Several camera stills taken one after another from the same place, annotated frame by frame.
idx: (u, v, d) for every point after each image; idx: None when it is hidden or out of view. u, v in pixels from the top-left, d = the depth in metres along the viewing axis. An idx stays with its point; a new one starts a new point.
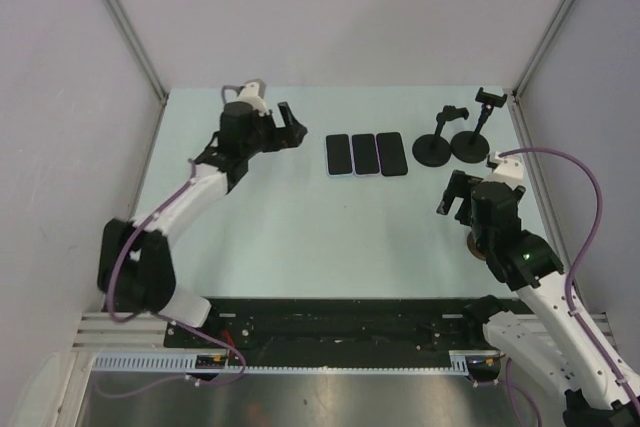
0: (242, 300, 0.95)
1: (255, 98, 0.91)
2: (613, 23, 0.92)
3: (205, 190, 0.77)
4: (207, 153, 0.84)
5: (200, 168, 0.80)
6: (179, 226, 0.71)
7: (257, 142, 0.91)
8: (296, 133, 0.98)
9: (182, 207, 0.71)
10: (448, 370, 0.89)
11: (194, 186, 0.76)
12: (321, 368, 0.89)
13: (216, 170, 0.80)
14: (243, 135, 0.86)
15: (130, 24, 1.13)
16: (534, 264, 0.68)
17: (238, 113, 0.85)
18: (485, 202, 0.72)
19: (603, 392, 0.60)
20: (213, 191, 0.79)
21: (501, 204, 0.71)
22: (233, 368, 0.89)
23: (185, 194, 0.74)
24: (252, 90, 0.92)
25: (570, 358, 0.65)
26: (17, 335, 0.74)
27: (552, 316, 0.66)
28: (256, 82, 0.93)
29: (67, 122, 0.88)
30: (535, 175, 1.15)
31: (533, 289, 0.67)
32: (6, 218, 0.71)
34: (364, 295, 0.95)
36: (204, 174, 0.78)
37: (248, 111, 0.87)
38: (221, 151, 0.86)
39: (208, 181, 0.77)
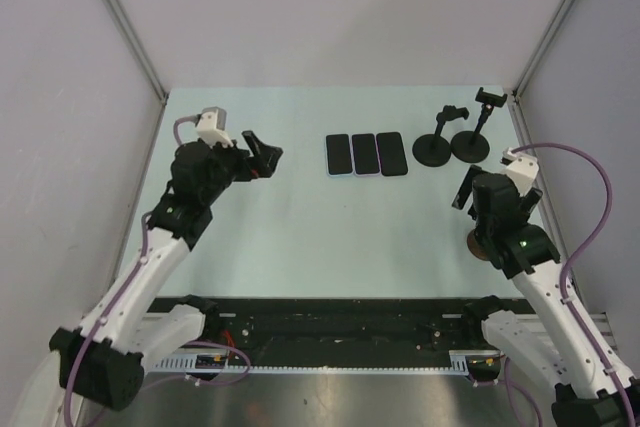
0: (241, 299, 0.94)
1: (216, 137, 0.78)
2: (613, 22, 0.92)
3: (159, 268, 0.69)
4: (161, 208, 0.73)
5: (153, 234, 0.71)
6: (133, 322, 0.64)
7: (221, 184, 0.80)
8: (270, 166, 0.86)
9: (132, 299, 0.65)
10: (448, 370, 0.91)
11: (146, 266, 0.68)
12: (320, 368, 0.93)
13: (171, 237, 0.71)
14: (201, 185, 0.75)
15: (130, 24, 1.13)
16: (530, 251, 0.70)
17: (191, 163, 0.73)
18: (485, 190, 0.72)
19: (590, 380, 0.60)
20: (174, 258, 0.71)
21: (500, 194, 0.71)
22: (240, 368, 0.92)
23: (135, 281, 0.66)
24: (209, 127, 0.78)
25: (561, 347, 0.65)
26: (16, 334, 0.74)
27: (544, 303, 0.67)
28: (214, 111, 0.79)
29: (67, 121, 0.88)
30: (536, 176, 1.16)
31: (527, 275, 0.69)
32: (6, 217, 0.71)
34: (368, 296, 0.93)
36: (156, 247, 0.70)
37: (203, 161, 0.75)
38: (176, 203, 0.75)
39: (161, 254, 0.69)
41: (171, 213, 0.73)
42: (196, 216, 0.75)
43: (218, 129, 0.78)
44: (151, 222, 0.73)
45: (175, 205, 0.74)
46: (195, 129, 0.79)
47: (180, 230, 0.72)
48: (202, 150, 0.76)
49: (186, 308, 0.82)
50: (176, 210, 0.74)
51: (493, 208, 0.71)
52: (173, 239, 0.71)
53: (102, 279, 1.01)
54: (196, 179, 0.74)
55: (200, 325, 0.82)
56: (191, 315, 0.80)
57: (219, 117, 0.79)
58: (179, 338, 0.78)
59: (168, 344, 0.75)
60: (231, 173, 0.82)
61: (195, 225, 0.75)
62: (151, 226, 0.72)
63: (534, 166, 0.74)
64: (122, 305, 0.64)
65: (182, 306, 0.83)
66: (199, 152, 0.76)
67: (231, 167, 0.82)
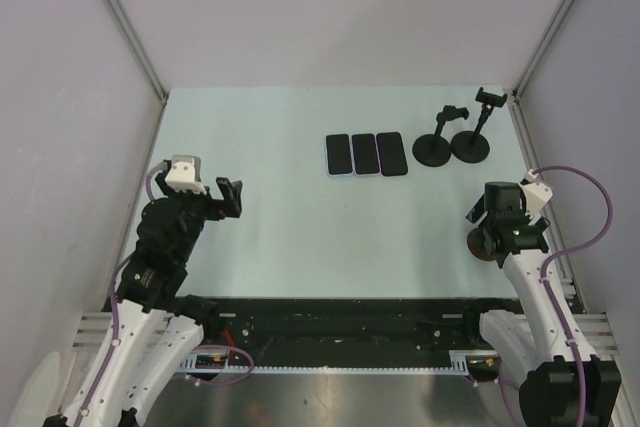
0: (242, 299, 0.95)
1: (189, 184, 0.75)
2: (613, 21, 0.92)
3: (133, 346, 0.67)
4: (129, 275, 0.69)
5: (122, 306, 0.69)
6: (118, 397, 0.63)
7: (193, 233, 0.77)
8: (236, 201, 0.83)
9: (113, 381, 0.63)
10: (448, 370, 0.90)
11: (118, 348, 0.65)
12: (320, 368, 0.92)
13: (141, 311, 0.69)
14: (171, 243, 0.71)
15: (130, 24, 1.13)
16: (521, 240, 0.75)
17: (158, 225, 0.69)
18: (493, 187, 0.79)
19: (550, 347, 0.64)
20: (149, 327, 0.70)
21: (507, 190, 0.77)
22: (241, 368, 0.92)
23: (110, 364, 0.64)
24: (183, 175, 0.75)
25: (532, 322, 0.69)
26: (16, 334, 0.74)
27: (524, 280, 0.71)
28: (190, 161, 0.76)
29: (67, 121, 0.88)
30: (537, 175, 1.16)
31: (512, 256, 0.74)
32: (5, 217, 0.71)
34: (367, 295, 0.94)
36: (128, 324, 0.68)
37: (173, 221, 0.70)
38: (143, 266, 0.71)
39: (134, 331, 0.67)
41: (140, 280, 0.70)
42: (165, 275, 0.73)
43: (194, 178, 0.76)
44: (119, 293, 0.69)
45: (142, 269, 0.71)
46: (167, 178, 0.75)
47: (151, 300, 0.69)
48: (170, 209, 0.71)
49: (184, 321, 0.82)
50: (144, 274, 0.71)
51: (498, 201, 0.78)
52: (146, 311, 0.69)
53: (101, 279, 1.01)
54: (165, 240, 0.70)
55: (200, 335, 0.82)
56: (189, 331, 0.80)
57: (196, 166, 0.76)
58: (180, 358, 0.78)
59: (170, 372, 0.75)
60: (199, 215, 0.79)
61: (165, 288, 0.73)
62: (120, 298, 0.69)
63: (549, 193, 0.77)
64: (102, 390, 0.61)
65: (182, 315, 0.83)
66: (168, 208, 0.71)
67: (199, 209, 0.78)
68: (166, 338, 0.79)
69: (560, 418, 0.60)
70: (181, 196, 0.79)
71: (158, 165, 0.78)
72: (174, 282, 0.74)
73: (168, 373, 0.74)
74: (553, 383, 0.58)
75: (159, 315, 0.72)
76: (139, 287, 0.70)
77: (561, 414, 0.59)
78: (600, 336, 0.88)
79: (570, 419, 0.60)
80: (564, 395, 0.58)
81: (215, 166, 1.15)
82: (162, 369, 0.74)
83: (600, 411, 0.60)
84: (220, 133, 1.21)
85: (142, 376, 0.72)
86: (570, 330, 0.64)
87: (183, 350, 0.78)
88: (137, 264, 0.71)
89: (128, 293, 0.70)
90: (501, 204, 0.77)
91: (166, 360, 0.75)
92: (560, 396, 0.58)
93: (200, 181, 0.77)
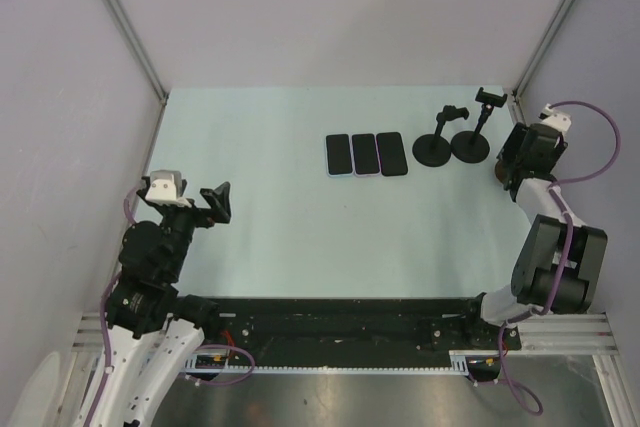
0: (242, 299, 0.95)
1: (174, 200, 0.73)
2: (612, 20, 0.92)
3: (128, 371, 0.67)
4: (116, 297, 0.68)
5: (113, 332, 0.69)
6: (117, 418, 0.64)
7: (181, 251, 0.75)
8: (224, 207, 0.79)
9: (110, 405, 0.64)
10: (448, 370, 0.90)
11: (113, 374, 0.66)
12: (320, 368, 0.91)
13: (131, 338, 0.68)
14: (158, 266, 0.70)
15: (130, 25, 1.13)
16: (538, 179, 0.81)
17: (141, 252, 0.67)
18: (532, 131, 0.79)
19: None
20: (143, 346, 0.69)
21: (544, 138, 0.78)
22: (245, 368, 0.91)
23: (105, 391, 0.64)
24: (166, 190, 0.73)
25: None
26: (16, 333, 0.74)
27: (533, 193, 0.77)
28: (169, 177, 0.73)
29: (67, 122, 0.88)
30: None
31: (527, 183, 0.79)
32: (5, 217, 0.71)
34: (368, 295, 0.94)
36: (120, 350, 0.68)
37: (156, 246, 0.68)
38: (133, 290, 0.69)
39: (127, 356, 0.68)
41: (128, 305, 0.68)
42: (156, 298, 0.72)
43: (176, 194, 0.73)
44: (110, 318, 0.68)
45: (130, 293, 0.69)
46: (148, 196, 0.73)
47: (140, 326, 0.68)
48: (155, 232, 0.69)
49: (183, 324, 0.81)
50: (133, 299, 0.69)
51: (532, 145, 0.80)
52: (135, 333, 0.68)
53: (101, 279, 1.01)
54: (149, 266, 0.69)
55: (200, 337, 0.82)
56: (190, 334, 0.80)
57: (176, 181, 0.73)
58: (182, 361, 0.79)
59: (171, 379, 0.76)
60: (185, 231, 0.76)
61: (156, 310, 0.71)
62: (110, 324, 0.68)
63: (566, 123, 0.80)
64: (100, 415, 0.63)
65: (180, 319, 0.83)
66: (151, 229, 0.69)
67: (184, 225, 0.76)
68: (165, 346, 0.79)
69: (541, 278, 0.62)
70: (164, 210, 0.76)
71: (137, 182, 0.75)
72: (164, 304, 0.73)
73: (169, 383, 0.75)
74: (540, 232, 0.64)
75: (152, 336, 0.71)
76: (128, 311, 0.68)
77: (542, 268, 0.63)
78: (600, 336, 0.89)
79: (549, 276, 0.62)
80: (546, 241, 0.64)
81: (214, 167, 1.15)
82: (161, 380, 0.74)
83: (584, 275, 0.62)
84: (220, 133, 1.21)
85: (144, 386, 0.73)
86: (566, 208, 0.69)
87: (184, 355, 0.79)
88: (126, 288, 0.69)
89: (118, 318, 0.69)
90: (534, 149, 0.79)
91: (166, 368, 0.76)
92: (541, 241, 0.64)
93: (183, 194, 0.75)
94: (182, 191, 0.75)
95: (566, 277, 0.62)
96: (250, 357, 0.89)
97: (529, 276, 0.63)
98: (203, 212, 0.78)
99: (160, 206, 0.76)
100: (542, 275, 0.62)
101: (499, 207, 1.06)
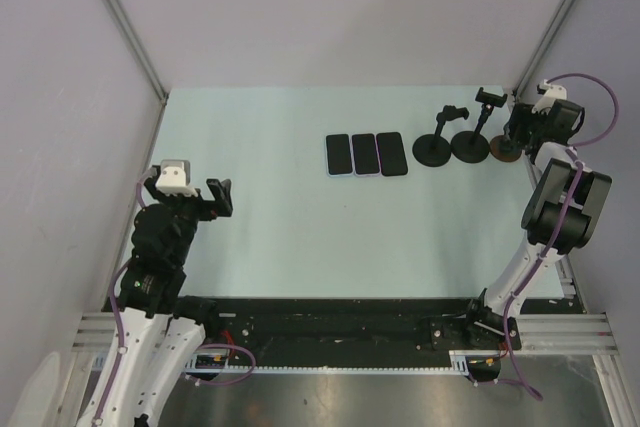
0: (240, 299, 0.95)
1: (183, 186, 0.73)
2: (612, 19, 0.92)
3: (140, 352, 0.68)
4: (128, 282, 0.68)
5: (125, 314, 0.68)
6: (129, 401, 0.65)
7: (188, 236, 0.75)
8: (228, 200, 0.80)
9: (123, 388, 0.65)
10: (448, 370, 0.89)
11: (126, 355, 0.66)
12: (321, 368, 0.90)
13: (144, 318, 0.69)
14: (168, 247, 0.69)
15: (130, 24, 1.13)
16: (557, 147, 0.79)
17: (151, 231, 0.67)
18: (557, 103, 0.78)
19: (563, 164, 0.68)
20: (156, 328, 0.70)
21: (568, 106, 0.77)
22: (245, 368, 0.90)
23: (119, 373, 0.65)
24: (176, 177, 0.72)
25: None
26: (17, 332, 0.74)
27: (551, 148, 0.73)
28: (179, 165, 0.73)
29: (68, 122, 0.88)
30: (535, 171, 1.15)
31: (547, 145, 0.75)
32: (6, 218, 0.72)
34: (368, 295, 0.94)
36: (133, 331, 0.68)
37: (166, 226, 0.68)
38: (143, 273, 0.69)
39: (140, 338, 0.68)
41: (140, 287, 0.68)
42: (166, 280, 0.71)
43: (186, 182, 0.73)
44: (120, 302, 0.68)
45: (141, 276, 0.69)
46: (157, 183, 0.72)
47: (152, 306, 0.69)
48: (163, 214, 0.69)
49: (183, 322, 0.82)
50: (144, 281, 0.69)
51: (555, 114, 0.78)
52: (150, 315, 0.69)
53: (101, 279, 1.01)
54: (161, 245, 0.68)
55: (201, 336, 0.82)
56: (191, 332, 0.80)
57: (186, 169, 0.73)
58: (184, 360, 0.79)
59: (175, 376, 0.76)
60: (192, 219, 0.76)
61: (166, 292, 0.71)
62: (121, 307, 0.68)
63: (563, 91, 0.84)
64: (113, 399, 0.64)
65: (180, 318, 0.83)
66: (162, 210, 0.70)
67: (190, 213, 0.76)
68: (167, 341, 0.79)
69: (546, 214, 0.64)
70: (170, 200, 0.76)
71: (148, 170, 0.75)
72: (175, 286, 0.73)
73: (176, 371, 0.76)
74: (553, 172, 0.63)
75: (162, 319, 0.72)
76: (140, 293, 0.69)
77: (548, 206, 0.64)
78: (600, 336, 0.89)
79: (554, 214, 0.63)
80: (557, 181, 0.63)
81: (214, 166, 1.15)
82: (168, 372, 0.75)
83: (587, 211, 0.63)
84: (220, 133, 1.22)
85: (150, 381, 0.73)
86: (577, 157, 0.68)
87: (185, 354, 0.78)
88: (136, 272, 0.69)
89: (129, 301, 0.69)
90: (557, 119, 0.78)
91: (174, 359, 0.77)
92: (553, 181, 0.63)
93: (190, 183, 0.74)
94: (190, 179, 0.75)
95: (570, 213, 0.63)
96: (250, 357, 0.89)
97: (535, 212, 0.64)
98: (208, 204, 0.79)
99: (166, 197, 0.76)
100: (548, 209, 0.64)
101: (499, 206, 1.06)
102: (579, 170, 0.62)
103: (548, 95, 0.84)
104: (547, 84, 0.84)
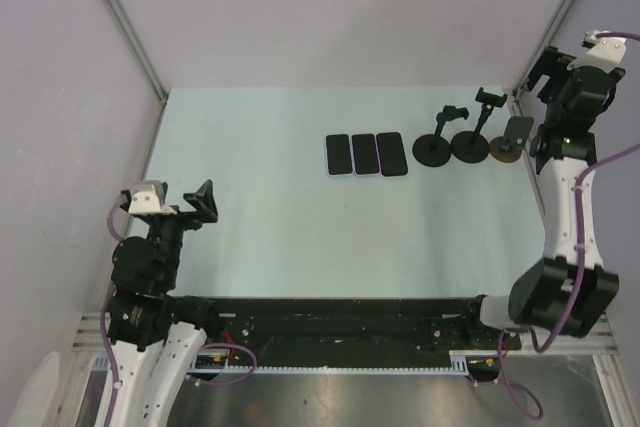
0: (240, 299, 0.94)
1: (158, 209, 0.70)
2: (612, 18, 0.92)
3: (136, 383, 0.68)
4: (117, 313, 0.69)
5: (117, 347, 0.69)
6: None
7: (174, 256, 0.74)
8: (211, 206, 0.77)
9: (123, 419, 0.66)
10: (448, 370, 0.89)
11: (122, 388, 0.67)
12: (320, 368, 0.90)
13: (136, 351, 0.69)
14: (152, 280, 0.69)
15: (130, 24, 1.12)
16: (571, 148, 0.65)
17: (132, 270, 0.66)
18: (577, 81, 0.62)
19: (557, 246, 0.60)
20: (148, 359, 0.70)
21: (594, 86, 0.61)
22: (246, 368, 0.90)
23: (116, 408, 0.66)
24: (149, 202, 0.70)
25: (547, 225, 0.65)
26: (17, 332, 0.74)
27: (556, 187, 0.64)
28: (150, 189, 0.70)
29: (67, 122, 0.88)
30: (531, 160, 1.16)
31: (554, 163, 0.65)
32: (5, 218, 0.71)
34: (367, 296, 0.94)
36: (127, 364, 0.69)
37: (147, 261, 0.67)
38: (131, 303, 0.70)
39: (134, 370, 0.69)
41: (129, 319, 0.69)
42: (155, 309, 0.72)
43: (160, 204, 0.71)
44: (111, 334, 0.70)
45: (129, 307, 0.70)
46: (131, 211, 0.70)
47: (143, 339, 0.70)
48: (141, 248, 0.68)
49: (183, 327, 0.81)
50: (133, 313, 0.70)
51: (573, 97, 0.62)
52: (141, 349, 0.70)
53: (101, 279, 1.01)
54: (143, 281, 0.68)
55: (202, 337, 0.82)
56: (191, 336, 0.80)
57: (157, 192, 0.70)
58: (186, 365, 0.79)
59: (177, 385, 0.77)
60: (175, 238, 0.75)
61: (156, 321, 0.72)
62: (113, 339, 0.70)
63: (616, 49, 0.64)
64: None
65: (180, 322, 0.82)
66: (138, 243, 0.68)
67: (172, 233, 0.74)
68: (168, 350, 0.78)
69: (541, 316, 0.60)
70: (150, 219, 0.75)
71: (118, 197, 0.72)
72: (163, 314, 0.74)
73: (177, 383, 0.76)
74: (549, 284, 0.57)
75: (156, 346, 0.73)
76: (130, 324, 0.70)
77: (543, 308, 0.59)
78: (600, 336, 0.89)
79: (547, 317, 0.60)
80: (554, 288, 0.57)
81: (214, 167, 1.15)
82: (170, 383, 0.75)
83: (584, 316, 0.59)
84: (220, 134, 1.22)
85: (153, 394, 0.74)
86: (583, 237, 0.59)
87: (188, 356, 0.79)
88: (124, 302, 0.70)
89: (120, 332, 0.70)
90: (576, 103, 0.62)
91: (173, 373, 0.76)
92: (550, 288, 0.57)
93: (166, 203, 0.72)
94: (164, 199, 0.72)
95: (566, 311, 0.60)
96: (252, 356, 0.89)
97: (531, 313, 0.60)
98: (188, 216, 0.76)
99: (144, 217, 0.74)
100: (543, 314, 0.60)
101: (497, 206, 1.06)
102: (577, 282, 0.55)
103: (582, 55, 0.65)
104: (594, 37, 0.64)
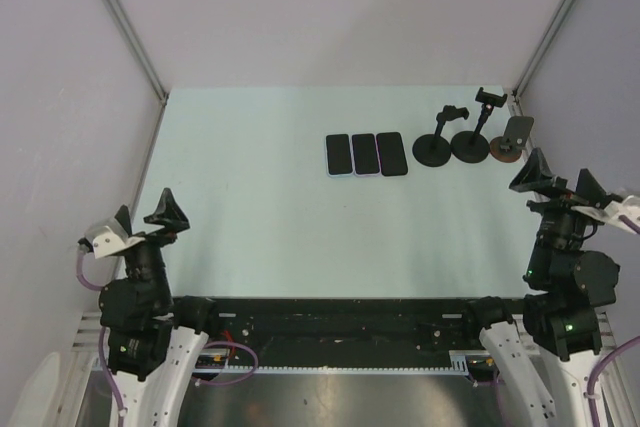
0: (242, 300, 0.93)
1: (125, 244, 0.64)
2: (612, 19, 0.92)
3: (140, 409, 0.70)
4: (114, 346, 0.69)
5: (119, 377, 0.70)
6: None
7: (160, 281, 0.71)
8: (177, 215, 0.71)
9: None
10: (447, 370, 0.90)
11: (127, 416, 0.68)
12: (320, 368, 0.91)
13: (137, 380, 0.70)
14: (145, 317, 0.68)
15: (130, 24, 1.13)
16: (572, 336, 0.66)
17: (122, 311, 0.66)
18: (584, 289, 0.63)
19: None
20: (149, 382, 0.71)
21: (598, 296, 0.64)
22: (246, 368, 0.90)
23: None
24: (113, 243, 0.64)
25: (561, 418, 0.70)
26: (16, 333, 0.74)
27: (566, 390, 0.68)
28: (106, 230, 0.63)
29: (66, 121, 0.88)
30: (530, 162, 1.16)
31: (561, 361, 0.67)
32: (5, 218, 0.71)
34: (368, 296, 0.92)
36: (130, 392, 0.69)
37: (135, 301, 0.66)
38: (128, 336, 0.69)
39: (137, 397, 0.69)
41: (127, 351, 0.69)
42: (152, 340, 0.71)
43: (123, 240, 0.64)
44: (112, 366, 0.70)
45: (126, 340, 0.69)
46: (97, 257, 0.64)
47: (144, 368, 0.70)
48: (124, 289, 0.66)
49: (183, 331, 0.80)
50: (129, 344, 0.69)
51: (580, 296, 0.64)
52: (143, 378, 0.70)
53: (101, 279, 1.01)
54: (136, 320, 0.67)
55: (203, 339, 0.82)
56: (192, 343, 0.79)
57: (115, 228, 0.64)
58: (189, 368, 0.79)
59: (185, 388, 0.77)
60: (155, 262, 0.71)
61: (155, 350, 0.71)
62: (114, 370, 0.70)
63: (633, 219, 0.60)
64: None
65: (180, 326, 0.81)
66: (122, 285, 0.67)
67: (150, 258, 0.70)
68: (171, 357, 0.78)
69: None
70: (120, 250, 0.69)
71: (79, 247, 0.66)
72: (162, 342, 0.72)
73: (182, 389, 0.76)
74: None
75: (157, 370, 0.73)
76: (129, 356, 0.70)
77: None
78: None
79: None
80: None
81: (214, 168, 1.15)
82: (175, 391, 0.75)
83: None
84: (220, 134, 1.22)
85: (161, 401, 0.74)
86: None
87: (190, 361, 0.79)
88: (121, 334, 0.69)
89: (120, 363, 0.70)
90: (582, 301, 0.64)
91: (177, 383, 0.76)
92: None
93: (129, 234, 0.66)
94: (126, 231, 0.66)
95: None
96: (253, 357, 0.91)
97: None
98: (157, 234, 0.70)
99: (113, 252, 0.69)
100: None
101: (496, 205, 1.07)
102: None
103: (592, 212, 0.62)
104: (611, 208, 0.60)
